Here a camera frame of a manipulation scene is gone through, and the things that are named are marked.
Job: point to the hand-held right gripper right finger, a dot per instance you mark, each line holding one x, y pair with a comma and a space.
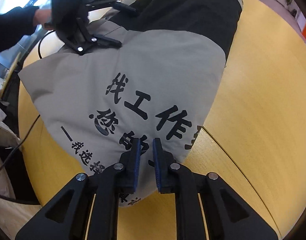
156, 165

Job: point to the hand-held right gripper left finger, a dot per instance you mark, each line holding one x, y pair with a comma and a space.
136, 165

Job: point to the beige and black jacket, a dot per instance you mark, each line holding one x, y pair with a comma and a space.
155, 67

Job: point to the person's left forearm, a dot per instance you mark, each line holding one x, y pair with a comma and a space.
12, 27

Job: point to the person's left hand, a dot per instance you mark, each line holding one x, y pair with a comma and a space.
42, 17

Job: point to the black floor bin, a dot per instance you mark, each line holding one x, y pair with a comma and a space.
294, 12

